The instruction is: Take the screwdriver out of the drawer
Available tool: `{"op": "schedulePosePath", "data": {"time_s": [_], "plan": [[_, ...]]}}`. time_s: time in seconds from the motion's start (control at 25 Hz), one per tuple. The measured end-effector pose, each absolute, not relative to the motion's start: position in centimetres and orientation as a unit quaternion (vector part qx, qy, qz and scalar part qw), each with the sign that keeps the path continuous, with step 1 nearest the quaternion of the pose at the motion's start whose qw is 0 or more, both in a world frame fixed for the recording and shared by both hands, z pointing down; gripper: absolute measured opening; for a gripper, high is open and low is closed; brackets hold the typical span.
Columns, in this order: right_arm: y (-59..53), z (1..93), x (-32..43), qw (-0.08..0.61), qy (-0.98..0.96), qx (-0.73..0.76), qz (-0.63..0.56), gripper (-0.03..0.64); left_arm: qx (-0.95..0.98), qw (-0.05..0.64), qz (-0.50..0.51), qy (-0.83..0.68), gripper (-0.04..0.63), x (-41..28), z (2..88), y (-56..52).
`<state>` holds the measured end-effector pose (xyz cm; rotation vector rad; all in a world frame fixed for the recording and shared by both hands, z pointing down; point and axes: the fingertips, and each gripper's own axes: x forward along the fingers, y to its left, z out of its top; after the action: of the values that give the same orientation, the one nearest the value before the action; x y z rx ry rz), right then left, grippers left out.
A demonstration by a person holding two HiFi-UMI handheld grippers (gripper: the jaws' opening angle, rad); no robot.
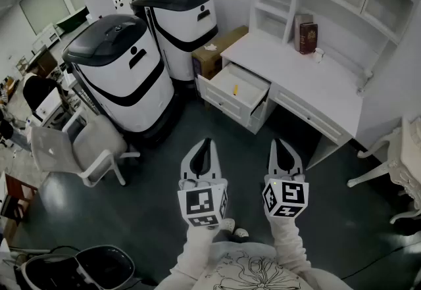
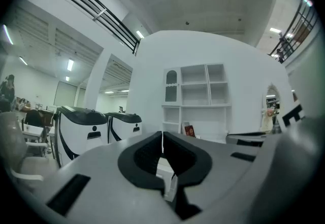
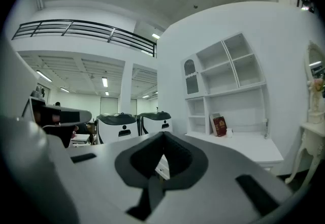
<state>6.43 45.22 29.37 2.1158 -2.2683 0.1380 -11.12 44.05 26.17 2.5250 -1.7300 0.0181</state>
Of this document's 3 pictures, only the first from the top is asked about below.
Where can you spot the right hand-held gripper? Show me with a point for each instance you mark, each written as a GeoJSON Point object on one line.
{"type": "Point", "coordinates": [292, 195]}

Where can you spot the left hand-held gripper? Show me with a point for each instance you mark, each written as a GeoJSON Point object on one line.
{"type": "Point", "coordinates": [199, 201]}

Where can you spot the small yellow object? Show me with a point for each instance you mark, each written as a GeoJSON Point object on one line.
{"type": "Point", "coordinates": [235, 89]}

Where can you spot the small white desk drawer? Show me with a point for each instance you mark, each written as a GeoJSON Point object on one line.
{"type": "Point", "coordinates": [230, 85]}

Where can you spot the person's right forearm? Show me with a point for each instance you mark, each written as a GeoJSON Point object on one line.
{"type": "Point", "coordinates": [289, 242]}

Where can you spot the person's left forearm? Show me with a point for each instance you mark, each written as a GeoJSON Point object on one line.
{"type": "Point", "coordinates": [195, 249]}

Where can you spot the wide white desk drawer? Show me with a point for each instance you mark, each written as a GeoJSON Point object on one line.
{"type": "Point", "coordinates": [309, 116]}

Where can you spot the person's white shoe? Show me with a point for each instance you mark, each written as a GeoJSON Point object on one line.
{"type": "Point", "coordinates": [227, 224]}
{"type": "Point", "coordinates": [240, 232]}

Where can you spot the white desk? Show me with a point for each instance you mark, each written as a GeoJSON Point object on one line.
{"type": "Point", "coordinates": [296, 75]}

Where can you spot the white armchair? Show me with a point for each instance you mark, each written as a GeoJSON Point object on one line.
{"type": "Point", "coordinates": [98, 147]}

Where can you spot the person's white printed sweatshirt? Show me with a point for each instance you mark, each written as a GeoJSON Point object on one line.
{"type": "Point", "coordinates": [250, 269]}

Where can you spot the brown cardboard box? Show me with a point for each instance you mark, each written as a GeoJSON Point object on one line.
{"type": "Point", "coordinates": [217, 52]}

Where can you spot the white cup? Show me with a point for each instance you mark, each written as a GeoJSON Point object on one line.
{"type": "Point", "coordinates": [318, 55]}

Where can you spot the ornate white chair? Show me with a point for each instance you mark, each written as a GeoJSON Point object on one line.
{"type": "Point", "coordinates": [401, 163]}

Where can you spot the white and black robot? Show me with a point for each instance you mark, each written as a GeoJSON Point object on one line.
{"type": "Point", "coordinates": [125, 78]}
{"type": "Point", "coordinates": [181, 22]}

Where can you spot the crumpled white tissue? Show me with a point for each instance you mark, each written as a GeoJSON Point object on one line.
{"type": "Point", "coordinates": [210, 47]}

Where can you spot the dark red book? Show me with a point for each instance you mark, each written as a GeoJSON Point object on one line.
{"type": "Point", "coordinates": [309, 38]}

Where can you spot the beige book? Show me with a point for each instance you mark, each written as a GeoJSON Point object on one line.
{"type": "Point", "coordinates": [298, 30]}

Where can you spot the silver laptop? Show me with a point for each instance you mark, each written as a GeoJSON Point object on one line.
{"type": "Point", "coordinates": [49, 150]}

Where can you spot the black and white machine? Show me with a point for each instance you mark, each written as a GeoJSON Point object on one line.
{"type": "Point", "coordinates": [82, 270]}

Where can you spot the red-brown wooden table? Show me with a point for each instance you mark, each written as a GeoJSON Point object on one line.
{"type": "Point", "coordinates": [14, 193]}

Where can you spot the green table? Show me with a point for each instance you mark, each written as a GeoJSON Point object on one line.
{"type": "Point", "coordinates": [73, 19]}

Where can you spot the white low cabinet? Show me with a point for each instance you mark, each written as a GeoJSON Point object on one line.
{"type": "Point", "coordinates": [46, 37]}

